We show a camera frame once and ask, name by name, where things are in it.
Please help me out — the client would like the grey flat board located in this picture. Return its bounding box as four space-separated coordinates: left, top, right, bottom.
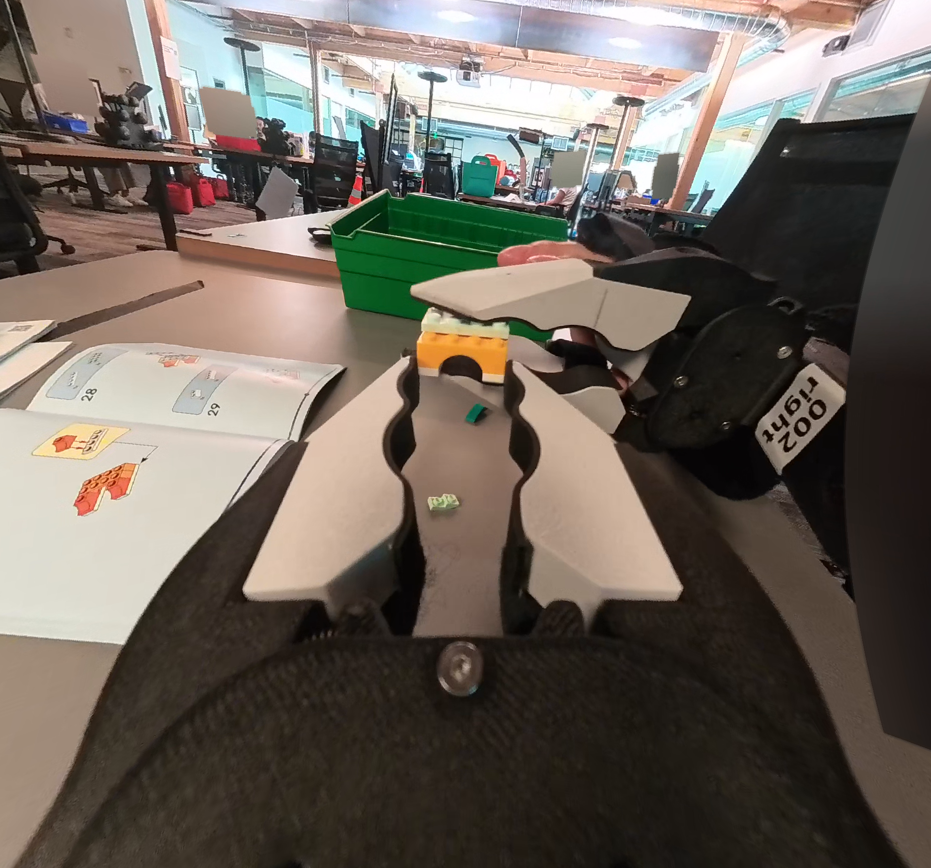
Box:
257 168 301 219

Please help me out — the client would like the black pole stand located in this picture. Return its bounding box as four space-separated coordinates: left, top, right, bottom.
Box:
612 95 645 173
223 37 262 120
417 70 449 157

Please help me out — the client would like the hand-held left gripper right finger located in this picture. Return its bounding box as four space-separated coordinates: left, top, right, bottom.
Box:
503 361 685 606

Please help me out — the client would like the open lego instruction booklet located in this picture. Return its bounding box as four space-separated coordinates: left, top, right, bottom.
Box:
0 342 347 645

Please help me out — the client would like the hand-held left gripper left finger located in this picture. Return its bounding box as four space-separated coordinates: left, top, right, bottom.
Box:
242 355 424 604

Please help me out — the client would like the black mesh chair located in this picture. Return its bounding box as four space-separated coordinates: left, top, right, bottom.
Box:
312 133 362 212

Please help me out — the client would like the black robot device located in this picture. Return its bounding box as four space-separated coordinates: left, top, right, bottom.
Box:
93 80 165 151

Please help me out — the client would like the green plastic bin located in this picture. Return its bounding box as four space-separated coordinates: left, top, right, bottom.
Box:
330 191 570 321

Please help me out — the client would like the person's right hand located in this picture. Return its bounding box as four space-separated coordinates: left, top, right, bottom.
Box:
499 240 584 268

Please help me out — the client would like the long wooden desk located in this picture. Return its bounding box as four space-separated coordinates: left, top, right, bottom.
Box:
0 134 213 253

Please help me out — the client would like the white board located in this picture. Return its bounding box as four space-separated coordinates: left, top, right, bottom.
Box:
6 0 148 122

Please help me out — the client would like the green orange red lego assembly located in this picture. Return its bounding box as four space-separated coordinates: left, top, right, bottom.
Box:
416 306 511 384

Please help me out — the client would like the black chair back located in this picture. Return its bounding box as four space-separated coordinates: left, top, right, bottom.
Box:
707 110 919 287

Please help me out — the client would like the black office chair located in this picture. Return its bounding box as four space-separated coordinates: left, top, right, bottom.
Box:
0 147 75 277

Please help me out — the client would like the light blue instruction booklet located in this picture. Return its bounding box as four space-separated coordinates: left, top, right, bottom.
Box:
0 318 74 401

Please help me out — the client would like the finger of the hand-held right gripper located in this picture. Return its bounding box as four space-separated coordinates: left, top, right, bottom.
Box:
518 343 629 440
410 259 693 353

